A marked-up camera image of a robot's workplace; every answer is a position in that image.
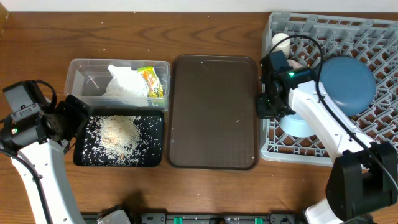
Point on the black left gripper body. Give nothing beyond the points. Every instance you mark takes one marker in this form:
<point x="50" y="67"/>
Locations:
<point x="69" y="119"/>

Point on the clear plastic bin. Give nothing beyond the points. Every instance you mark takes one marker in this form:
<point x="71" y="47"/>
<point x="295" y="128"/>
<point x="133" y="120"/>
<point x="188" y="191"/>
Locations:
<point x="87" y="80"/>

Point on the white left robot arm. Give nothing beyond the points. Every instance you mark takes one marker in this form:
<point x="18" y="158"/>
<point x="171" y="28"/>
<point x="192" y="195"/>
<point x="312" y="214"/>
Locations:
<point x="42" y="169"/>

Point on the white napkin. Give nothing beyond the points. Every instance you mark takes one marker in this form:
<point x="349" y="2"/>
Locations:
<point x="128" y="86"/>

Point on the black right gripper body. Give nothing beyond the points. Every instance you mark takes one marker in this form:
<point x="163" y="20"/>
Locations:
<point x="266" y="108"/>

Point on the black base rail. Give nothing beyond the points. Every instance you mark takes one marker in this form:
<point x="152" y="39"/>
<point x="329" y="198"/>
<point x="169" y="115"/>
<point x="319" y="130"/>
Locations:
<point x="274" y="218"/>

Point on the dark blue plate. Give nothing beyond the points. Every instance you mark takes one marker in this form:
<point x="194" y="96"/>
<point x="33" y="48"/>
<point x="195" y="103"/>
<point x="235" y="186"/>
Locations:
<point x="349" y="83"/>

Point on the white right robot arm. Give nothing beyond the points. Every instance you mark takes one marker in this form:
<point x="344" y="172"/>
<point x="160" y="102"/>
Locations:
<point x="363" y="178"/>

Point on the pile of rice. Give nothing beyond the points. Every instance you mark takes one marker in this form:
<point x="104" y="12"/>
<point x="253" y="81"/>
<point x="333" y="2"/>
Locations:
<point x="119" y="137"/>

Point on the grey dishwasher rack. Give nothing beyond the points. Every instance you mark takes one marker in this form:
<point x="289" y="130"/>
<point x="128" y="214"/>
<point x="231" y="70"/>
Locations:
<point x="371" y="41"/>

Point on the brown serving tray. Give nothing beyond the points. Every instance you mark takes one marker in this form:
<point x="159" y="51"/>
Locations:
<point x="213" y="121"/>

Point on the cream cup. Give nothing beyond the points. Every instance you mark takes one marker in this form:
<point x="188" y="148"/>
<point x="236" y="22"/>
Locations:
<point x="281" y="42"/>

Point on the yellow green snack wrapper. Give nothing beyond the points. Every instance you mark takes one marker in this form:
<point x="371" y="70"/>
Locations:
<point x="152" y="80"/>

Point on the light blue small bowl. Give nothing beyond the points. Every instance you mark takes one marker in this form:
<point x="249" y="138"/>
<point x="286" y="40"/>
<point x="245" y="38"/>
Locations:
<point x="294" y="125"/>

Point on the black tray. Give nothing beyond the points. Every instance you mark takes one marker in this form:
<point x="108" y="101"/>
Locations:
<point x="121" y="140"/>

